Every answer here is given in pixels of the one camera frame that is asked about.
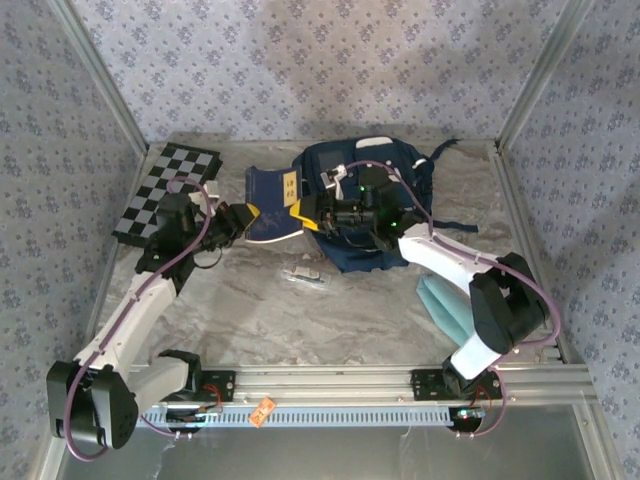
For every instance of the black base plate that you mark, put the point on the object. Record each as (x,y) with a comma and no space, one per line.
(222,385)
(425,385)

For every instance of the right aluminium frame post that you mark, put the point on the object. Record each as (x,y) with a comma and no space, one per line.
(542,75)

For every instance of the right controller board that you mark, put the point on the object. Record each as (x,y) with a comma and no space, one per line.
(467,420)

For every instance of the light teal cloth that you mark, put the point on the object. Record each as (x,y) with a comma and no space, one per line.
(442,305)

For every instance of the clear plastic pencil case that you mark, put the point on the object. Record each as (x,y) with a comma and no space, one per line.
(303,275)

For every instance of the aluminium frame post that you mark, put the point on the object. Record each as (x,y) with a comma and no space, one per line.
(542,75)
(102,75)

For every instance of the left aluminium frame post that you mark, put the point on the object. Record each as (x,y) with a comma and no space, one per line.
(102,75)

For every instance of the aluminium side rail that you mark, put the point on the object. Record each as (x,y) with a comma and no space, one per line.
(525,235)

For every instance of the left controller board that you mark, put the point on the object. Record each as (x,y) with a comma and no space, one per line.
(190,419)

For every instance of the controller board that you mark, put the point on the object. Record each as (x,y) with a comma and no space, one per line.
(467,420)
(190,419)

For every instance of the navy blue backpack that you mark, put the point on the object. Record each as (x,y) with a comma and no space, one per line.
(360,260)

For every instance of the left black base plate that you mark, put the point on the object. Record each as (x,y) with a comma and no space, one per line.
(222,385)

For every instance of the blue book with yellow label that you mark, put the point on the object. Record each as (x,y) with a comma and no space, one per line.
(270,205)

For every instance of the orange paper tag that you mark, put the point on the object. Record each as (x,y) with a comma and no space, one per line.
(262,412)

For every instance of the black and grey chessboard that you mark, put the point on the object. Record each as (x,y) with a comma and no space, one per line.
(150,185)

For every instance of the aluminium front rail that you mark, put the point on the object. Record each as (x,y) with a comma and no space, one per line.
(325,382)

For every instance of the grey metal panel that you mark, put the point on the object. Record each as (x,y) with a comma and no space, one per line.
(325,455)

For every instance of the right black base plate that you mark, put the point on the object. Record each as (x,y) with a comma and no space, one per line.
(425,385)

